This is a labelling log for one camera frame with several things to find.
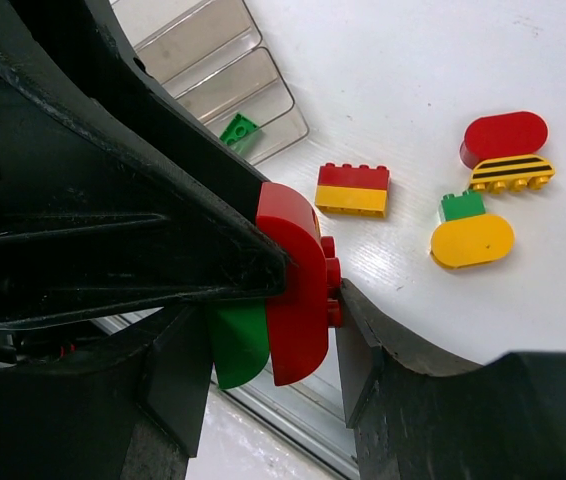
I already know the red rectangular lego brick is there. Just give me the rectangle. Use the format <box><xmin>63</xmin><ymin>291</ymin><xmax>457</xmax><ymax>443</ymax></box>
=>
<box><xmin>317</xmin><ymin>163</ymin><xmax>390</xmax><ymax>190</ymax></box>

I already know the clear bin near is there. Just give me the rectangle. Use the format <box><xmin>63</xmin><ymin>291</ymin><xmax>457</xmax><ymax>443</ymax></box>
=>
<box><xmin>168</xmin><ymin>47</ymin><xmax>309</xmax><ymax>165</ymax></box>

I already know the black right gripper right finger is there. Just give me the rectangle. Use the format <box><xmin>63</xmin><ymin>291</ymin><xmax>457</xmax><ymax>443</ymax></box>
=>
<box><xmin>336</xmin><ymin>281</ymin><xmax>566</xmax><ymax>479</ymax></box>

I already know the yellow rectangular lego brick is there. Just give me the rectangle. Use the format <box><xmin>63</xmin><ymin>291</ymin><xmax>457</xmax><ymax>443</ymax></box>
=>
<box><xmin>314</xmin><ymin>186</ymin><xmax>388</xmax><ymax>218</ymax></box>

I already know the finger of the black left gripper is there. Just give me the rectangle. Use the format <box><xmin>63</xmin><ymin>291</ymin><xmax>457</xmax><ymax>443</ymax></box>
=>
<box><xmin>12</xmin><ymin>1</ymin><xmax>267</xmax><ymax>215</ymax></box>

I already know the yellow oval lego brick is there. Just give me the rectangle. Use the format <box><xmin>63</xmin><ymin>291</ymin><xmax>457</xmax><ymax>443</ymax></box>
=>
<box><xmin>430</xmin><ymin>214</ymin><xmax>515</xmax><ymax>269</ymax></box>

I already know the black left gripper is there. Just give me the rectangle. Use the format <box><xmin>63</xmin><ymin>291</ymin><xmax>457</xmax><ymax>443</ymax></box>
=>
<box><xmin>0</xmin><ymin>1</ymin><xmax>287</xmax><ymax>358</ymax></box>

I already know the clear bin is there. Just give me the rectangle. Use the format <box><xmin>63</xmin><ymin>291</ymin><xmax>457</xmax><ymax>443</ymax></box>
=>
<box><xmin>111</xmin><ymin>0</ymin><xmax>262</xmax><ymax>84</ymax></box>
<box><xmin>168</xmin><ymin>47</ymin><xmax>309</xmax><ymax>165</ymax></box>

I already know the green curved lego brick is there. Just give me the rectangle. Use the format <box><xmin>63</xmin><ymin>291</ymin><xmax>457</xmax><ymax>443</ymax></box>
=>
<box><xmin>205</xmin><ymin>300</ymin><xmax>270</xmax><ymax>390</ymax></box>

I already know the green sloped lego brick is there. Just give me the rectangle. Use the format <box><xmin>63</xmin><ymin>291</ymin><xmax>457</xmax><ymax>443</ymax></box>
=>
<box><xmin>220</xmin><ymin>113</ymin><xmax>260</xmax><ymax>153</ymax></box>

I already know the red oval lego brick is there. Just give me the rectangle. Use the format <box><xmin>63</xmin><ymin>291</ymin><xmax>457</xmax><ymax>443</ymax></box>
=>
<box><xmin>459</xmin><ymin>111</ymin><xmax>549</xmax><ymax>169</ymax></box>

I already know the green square lego brick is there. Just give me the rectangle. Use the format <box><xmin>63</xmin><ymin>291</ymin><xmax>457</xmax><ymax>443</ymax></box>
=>
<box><xmin>440</xmin><ymin>190</ymin><xmax>486</xmax><ymax>222</ymax></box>

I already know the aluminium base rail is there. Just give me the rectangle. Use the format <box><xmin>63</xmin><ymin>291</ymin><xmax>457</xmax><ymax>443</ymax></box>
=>
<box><xmin>186</xmin><ymin>338</ymin><xmax>359</xmax><ymax>479</ymax></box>

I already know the red curved lego brick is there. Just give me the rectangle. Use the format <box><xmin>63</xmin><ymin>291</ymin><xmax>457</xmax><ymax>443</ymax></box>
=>
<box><xmin>256</xmin><ymin>182</ymin><xmax>342</xmax><ymax>386</ymax></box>

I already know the yellow black striped lego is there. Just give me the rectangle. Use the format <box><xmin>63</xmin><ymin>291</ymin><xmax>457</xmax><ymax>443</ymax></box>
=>
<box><xmin>468</xmin><ymin>154</ymin><xmax>555</xmax><ymax>194</ymax></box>

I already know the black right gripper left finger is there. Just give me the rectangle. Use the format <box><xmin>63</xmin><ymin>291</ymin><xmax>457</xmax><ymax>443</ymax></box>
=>
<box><xmin>0</xmin><ymin>304</ymin><xmax>212</xmax><ymax>479</ymax></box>

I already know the clear bin middle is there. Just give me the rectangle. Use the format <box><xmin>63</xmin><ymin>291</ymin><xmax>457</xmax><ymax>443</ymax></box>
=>
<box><xmin>111</xmin><ymin>0</ymin><xmax>262</xmax><ymax>84</ymax></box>

